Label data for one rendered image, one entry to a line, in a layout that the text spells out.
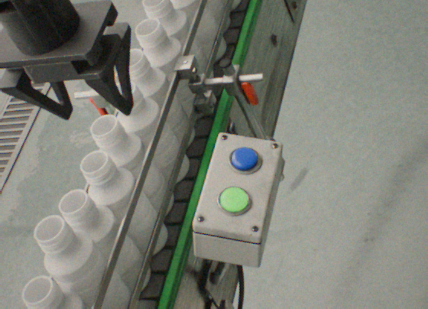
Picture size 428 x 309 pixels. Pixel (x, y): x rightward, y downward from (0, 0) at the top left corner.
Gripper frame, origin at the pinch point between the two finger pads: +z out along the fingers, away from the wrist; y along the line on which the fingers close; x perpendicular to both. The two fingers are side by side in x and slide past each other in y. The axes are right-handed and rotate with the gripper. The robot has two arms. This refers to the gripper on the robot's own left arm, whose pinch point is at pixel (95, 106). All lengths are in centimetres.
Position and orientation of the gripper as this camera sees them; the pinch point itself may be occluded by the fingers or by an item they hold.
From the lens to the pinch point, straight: 82.9
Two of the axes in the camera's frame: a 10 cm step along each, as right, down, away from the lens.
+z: 3.4, 6.5, 6.8
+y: 9.1, -0.5, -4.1
